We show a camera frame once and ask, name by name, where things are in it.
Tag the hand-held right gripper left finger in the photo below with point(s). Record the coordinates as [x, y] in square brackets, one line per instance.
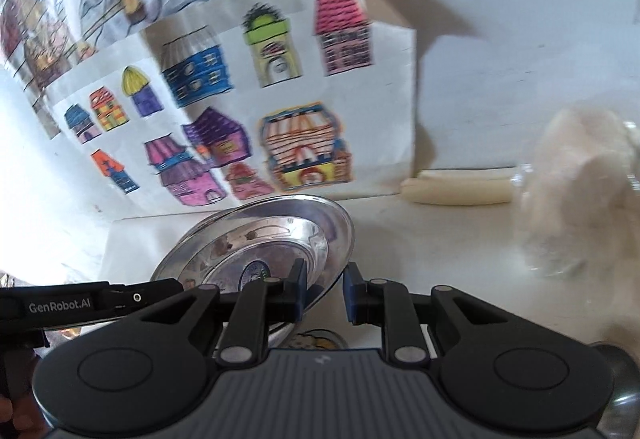
[300, 291]

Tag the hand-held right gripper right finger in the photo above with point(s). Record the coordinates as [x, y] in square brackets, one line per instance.
[352, 293]

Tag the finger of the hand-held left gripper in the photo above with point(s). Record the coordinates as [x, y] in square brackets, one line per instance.
[150, 295]

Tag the stainless steel plate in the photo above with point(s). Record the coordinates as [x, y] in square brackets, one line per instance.
[260, 229]

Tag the dark grey round plate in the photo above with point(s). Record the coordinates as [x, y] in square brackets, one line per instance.
[620, 384]

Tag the white printed duck tablecloth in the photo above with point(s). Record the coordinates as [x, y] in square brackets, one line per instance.
[450, 249]

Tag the cream rolled strip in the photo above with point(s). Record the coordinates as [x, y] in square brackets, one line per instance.
[460, 189]

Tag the plastic bag of white buns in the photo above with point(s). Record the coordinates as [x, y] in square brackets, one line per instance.
[580, 189]

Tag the houses drawing wall poster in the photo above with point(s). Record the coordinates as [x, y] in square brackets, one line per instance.
[380, 84]

